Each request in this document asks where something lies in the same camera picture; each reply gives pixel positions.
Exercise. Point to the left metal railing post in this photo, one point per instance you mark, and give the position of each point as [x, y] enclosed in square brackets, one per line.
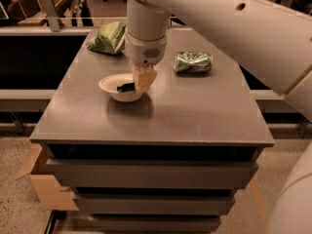
[51, 13]

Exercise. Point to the white paper bowl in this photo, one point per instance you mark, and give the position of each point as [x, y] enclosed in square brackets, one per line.
[109, 85]

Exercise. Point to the crushed green soda can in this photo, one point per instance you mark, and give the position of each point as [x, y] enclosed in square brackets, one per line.
[193, 62]

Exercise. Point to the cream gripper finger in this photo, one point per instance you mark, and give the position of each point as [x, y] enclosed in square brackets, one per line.
[143, 76]

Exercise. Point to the grey drawer cabinet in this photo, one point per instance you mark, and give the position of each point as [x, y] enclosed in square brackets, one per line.
[171, 161]

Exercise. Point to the dark chocolate rxbar wrapper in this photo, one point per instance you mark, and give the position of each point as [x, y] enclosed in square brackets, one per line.
[126, 87]

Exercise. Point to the green chip bag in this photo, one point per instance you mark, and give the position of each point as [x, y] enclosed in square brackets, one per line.
[110, 39]

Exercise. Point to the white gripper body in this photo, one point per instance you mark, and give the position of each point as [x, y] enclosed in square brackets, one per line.
[144, 52]

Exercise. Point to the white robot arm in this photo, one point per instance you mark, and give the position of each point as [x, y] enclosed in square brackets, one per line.
[271, 41]

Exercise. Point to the cardboard box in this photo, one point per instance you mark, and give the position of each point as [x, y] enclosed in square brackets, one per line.
[50, 193]

